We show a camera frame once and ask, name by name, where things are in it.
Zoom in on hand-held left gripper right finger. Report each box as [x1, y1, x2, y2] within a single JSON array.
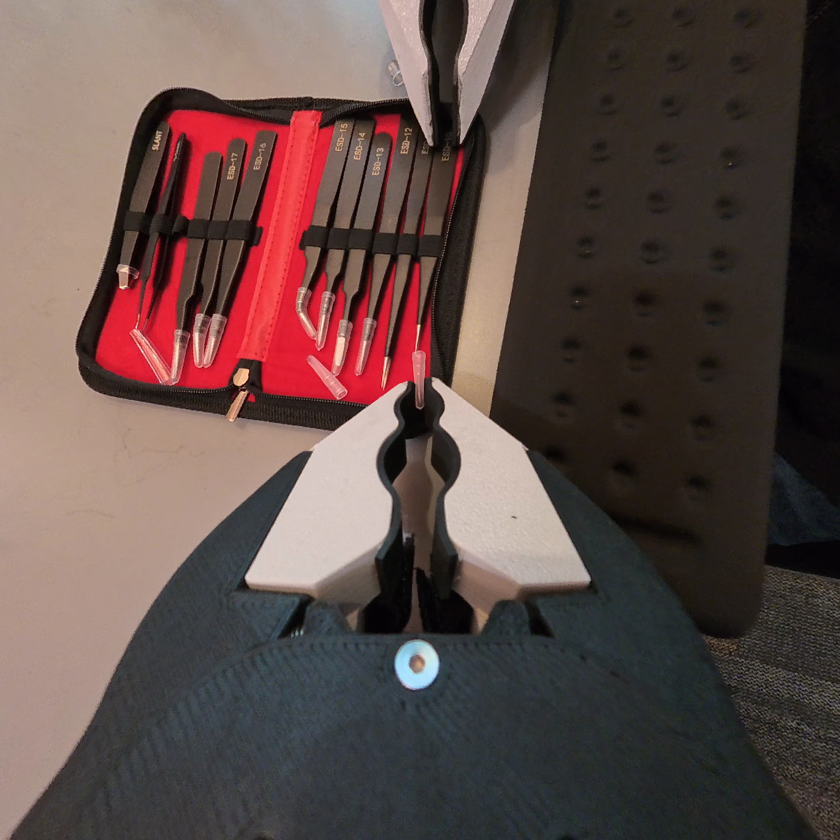
[[420, 379, 593, 634]]

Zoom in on black dimpled foam pad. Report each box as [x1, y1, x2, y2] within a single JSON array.
[[491, 0, 809, 639]]

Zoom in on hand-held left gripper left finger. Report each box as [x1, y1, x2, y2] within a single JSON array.
[[244, 381, 417, 634]]

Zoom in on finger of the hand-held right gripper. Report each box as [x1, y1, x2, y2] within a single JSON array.
[[381, 0, 457, 147], [453, 0, 516, 144]]

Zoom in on black needle-point tweezer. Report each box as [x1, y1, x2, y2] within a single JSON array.
[[379, 141, 437, 388], [410, 131, 463, 355]]

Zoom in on black zip case red lining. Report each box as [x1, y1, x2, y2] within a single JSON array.
[[75, 88, 488, 434]]

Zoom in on long clear plastic tube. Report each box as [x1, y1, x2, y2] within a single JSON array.
[[129, 328, 177, 387]]

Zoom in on person's black jacket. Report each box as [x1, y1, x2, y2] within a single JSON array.
[[777, 0, 840, 460]]

